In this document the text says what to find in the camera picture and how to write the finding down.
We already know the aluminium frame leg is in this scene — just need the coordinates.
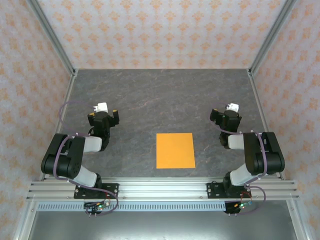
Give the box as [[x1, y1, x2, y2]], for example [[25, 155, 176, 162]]
[[286, 199, 309, 240], [13, 199, 38, 240]]

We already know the small circuit board with LED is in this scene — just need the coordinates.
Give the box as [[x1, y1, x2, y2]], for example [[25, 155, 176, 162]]
[[233, 201, 253, 210], [83, 201, 111, 210]]

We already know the grey slotted cable duct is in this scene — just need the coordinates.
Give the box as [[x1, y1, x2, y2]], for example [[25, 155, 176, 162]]
[[36, 202, 227, 213]]

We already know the grey metal sheet panel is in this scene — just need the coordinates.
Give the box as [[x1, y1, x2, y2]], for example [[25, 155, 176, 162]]
[[27, 211, 301, 240]]

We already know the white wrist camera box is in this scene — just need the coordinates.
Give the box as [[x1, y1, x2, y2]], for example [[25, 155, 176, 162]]
[[224, 102, 240, 113], [93, 101, 110, 114]]

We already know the aluminium table side rail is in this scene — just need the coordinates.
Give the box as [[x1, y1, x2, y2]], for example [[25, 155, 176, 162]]
[[246, 69, 286, 181], [39, 69, 78, 182]]

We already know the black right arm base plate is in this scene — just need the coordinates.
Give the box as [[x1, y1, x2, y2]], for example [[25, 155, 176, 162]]
[[206, 181, 252, 200]]

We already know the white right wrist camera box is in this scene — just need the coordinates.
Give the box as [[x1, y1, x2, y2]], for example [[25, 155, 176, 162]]
[[224, 102, 240, 113]]

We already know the aluminium frame post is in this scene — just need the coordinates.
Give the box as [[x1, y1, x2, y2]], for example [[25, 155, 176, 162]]
[[247, 0, 300, 76], [26, 0, 78, 76]]

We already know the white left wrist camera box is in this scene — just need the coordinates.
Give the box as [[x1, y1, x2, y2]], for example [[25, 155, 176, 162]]
[[93, 101, 110, 114]]

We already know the orange square paper sheet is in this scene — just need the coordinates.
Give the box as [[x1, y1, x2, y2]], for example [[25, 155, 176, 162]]
[[155, 132, 196, 170]]

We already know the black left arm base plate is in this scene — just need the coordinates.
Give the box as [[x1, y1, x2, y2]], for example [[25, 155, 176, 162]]
[[73, 183, 120, 200]]

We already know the aluminium mounting beam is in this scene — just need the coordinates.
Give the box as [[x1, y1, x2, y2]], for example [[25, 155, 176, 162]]
[[26, 177, 301, 201]]

